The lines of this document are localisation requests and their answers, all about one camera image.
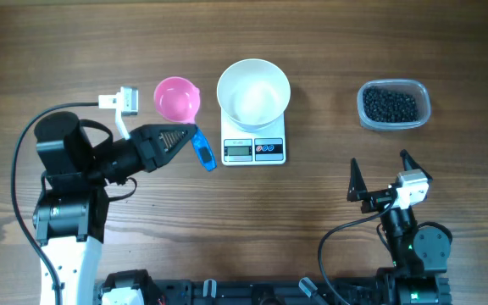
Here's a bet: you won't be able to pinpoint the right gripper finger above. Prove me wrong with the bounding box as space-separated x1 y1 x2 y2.
400 149 433 183
347 158 368 202

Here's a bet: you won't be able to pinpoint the pink scoop blue handle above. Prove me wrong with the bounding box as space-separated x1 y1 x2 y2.
153 76 217 171

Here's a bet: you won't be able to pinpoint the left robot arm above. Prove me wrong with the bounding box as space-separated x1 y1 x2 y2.
33 111 198 304

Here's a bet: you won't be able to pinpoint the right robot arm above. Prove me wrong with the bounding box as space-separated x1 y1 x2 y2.
347 150 452 304

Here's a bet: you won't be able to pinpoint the white digital kitchen scale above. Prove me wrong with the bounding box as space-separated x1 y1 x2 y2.
221 111 287 166

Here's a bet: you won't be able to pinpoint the white round bowl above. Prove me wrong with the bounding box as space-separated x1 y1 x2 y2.
216 58 291 130

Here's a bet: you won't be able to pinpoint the clear plastic container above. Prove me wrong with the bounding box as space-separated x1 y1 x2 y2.
357 79 431 131

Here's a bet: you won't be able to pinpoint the black beans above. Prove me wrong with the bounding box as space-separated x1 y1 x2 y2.
363 86 418 123

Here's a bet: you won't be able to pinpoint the right black camera cable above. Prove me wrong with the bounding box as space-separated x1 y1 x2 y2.
317 198 397 305

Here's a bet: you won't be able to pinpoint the black camera cable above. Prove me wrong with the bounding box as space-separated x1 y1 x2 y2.
317 198 397 305
9 102 100 305

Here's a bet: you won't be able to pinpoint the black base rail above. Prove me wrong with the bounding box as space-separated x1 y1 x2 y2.
92 269 452 305

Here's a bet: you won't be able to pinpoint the left black camera cable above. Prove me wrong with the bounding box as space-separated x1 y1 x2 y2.
9 102 100 305

